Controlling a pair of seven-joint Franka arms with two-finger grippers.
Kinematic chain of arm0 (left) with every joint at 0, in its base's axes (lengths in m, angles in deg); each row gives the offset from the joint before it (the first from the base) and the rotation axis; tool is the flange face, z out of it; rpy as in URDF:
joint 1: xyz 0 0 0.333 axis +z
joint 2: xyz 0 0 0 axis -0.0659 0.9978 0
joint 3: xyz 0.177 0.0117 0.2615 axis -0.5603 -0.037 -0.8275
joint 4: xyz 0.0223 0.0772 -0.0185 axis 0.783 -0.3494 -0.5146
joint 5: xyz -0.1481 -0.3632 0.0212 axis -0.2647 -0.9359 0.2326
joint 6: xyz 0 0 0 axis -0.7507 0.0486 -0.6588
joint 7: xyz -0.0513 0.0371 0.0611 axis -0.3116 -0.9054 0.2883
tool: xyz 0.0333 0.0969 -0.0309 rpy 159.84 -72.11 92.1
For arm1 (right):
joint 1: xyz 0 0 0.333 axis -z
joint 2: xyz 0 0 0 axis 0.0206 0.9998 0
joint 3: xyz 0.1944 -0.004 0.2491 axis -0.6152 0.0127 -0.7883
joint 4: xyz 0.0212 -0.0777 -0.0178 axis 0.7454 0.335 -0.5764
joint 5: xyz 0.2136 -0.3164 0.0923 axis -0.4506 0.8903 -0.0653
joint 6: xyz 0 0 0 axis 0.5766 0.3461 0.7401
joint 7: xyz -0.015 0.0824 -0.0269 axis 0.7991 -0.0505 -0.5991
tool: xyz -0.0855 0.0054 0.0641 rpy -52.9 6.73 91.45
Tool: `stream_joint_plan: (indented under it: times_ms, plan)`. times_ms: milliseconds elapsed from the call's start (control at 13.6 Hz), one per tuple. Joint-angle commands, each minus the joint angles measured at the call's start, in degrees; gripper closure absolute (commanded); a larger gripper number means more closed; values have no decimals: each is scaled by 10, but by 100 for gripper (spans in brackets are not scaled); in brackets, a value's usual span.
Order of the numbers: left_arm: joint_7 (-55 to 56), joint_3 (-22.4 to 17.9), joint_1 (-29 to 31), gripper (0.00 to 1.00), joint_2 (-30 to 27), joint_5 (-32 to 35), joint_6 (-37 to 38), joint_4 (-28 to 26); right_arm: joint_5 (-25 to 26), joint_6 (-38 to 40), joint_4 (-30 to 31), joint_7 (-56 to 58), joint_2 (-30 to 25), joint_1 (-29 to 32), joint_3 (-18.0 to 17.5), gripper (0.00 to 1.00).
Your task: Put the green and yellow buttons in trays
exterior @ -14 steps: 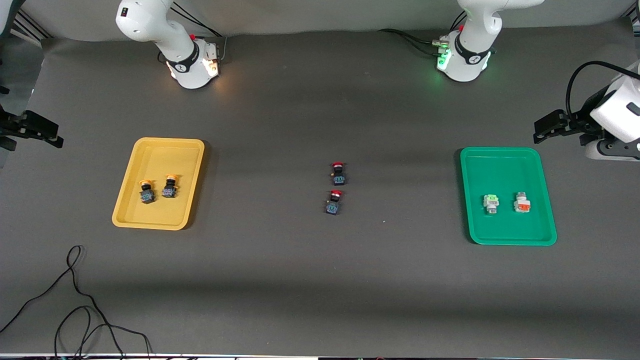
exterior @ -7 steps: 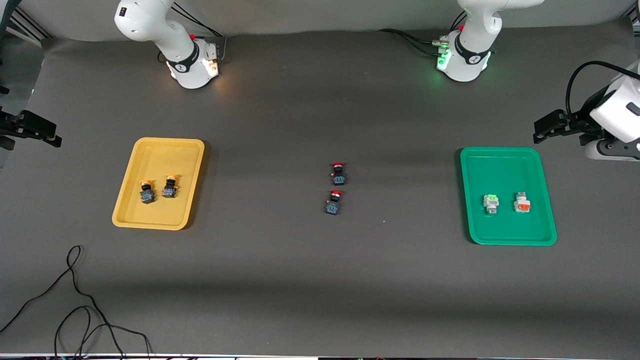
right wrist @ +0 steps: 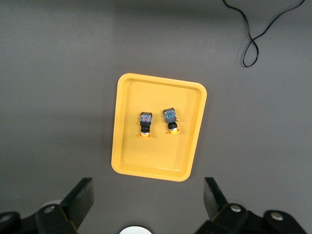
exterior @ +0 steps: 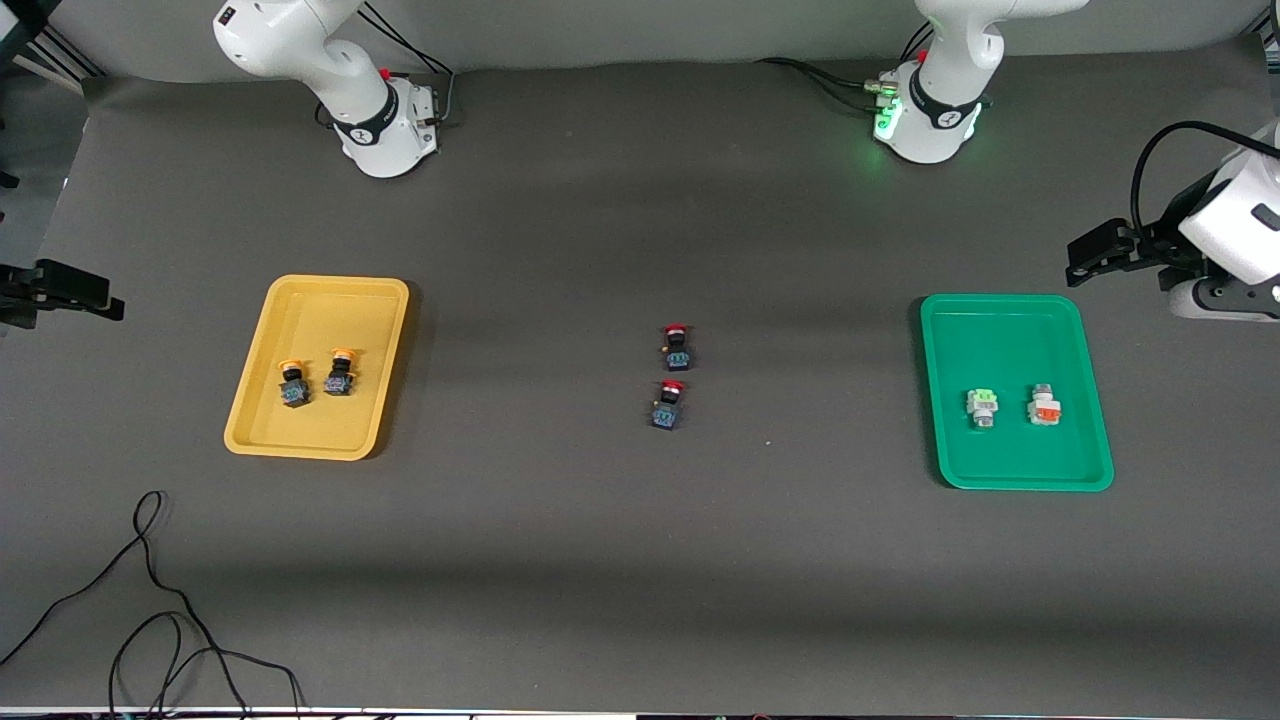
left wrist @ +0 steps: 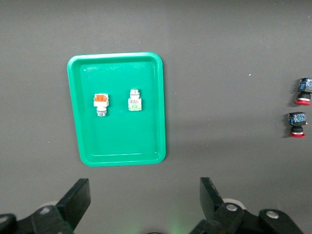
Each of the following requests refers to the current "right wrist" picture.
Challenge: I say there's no loose thin black cable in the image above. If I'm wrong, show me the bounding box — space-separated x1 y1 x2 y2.
222 0 307 68

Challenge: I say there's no yellow plastic tray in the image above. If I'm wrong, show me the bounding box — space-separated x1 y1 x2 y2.
111 72 208 183

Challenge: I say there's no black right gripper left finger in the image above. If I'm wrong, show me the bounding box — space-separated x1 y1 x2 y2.
35 177 95 234

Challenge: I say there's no yellow push button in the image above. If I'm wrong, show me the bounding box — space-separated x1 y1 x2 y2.
137 111 154 139
162 107 181 135

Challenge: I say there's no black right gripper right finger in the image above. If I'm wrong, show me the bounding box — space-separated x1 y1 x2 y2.
197 177 249 234

